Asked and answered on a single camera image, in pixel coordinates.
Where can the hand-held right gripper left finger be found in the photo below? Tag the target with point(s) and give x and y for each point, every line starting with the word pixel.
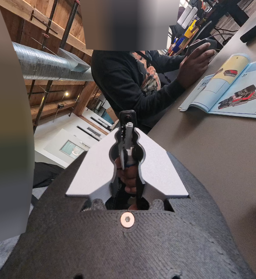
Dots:
pixel 91 172

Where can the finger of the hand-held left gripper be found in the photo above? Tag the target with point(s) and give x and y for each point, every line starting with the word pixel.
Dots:
pixel 121 155

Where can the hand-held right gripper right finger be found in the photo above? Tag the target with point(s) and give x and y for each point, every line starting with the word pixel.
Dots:
pixel 163 172

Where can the grey toy brick assembly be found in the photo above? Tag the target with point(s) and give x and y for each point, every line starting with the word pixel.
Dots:
pixel 129 135

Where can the brown desk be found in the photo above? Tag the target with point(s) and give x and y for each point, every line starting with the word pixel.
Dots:
pixel 206 174

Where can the person's left hand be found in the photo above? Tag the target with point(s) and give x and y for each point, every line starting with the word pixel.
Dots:
pixel 129 178

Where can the glass window with logo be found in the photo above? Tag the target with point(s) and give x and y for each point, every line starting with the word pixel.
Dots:
pixel 75 150

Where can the person's black jacket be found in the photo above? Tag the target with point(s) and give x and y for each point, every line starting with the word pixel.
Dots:
pixel 47 174

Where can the toy instruction booklet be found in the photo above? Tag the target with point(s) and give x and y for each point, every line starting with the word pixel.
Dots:
pixel 228 96

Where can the yellow plastic bin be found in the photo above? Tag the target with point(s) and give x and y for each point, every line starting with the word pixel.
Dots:
pixel 189 31

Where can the dark grey object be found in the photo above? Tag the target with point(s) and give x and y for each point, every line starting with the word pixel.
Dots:
pixel 208 41

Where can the black ceiling pipe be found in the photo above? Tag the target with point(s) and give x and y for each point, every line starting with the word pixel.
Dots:
pixel 70 21

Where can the silver air duct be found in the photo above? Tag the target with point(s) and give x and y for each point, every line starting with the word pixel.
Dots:
pixel 43 63

